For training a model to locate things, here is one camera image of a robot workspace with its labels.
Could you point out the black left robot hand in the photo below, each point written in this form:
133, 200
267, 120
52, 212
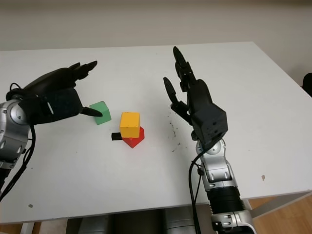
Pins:
53, 78

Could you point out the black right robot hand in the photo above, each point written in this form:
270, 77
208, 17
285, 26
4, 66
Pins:
200, 97

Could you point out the green wooden block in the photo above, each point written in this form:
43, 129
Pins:
100, 105

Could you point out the yellow wooden block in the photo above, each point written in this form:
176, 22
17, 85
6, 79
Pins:
130, 124

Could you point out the red wooden block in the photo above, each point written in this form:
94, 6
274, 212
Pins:
136, 141

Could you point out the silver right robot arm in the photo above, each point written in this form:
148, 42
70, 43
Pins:
219, 175

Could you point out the black tape strip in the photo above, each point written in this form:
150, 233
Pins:
115, 136

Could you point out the black rounded object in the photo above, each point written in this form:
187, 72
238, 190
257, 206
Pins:
308, 85

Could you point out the grey right robot thigh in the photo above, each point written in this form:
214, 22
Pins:
179, 223

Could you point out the grey robot thigh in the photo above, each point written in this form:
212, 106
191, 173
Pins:
179, 223
93, 225

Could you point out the white table leg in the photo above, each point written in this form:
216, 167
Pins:
26, 229
273, 207

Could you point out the grey left robot thigh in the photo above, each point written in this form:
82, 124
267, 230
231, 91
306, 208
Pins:
93, 225

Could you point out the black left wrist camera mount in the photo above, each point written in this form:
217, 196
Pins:
56, 104

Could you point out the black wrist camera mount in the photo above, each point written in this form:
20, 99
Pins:
212, 124
56, 104

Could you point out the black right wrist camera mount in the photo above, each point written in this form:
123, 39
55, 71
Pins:
212, 124

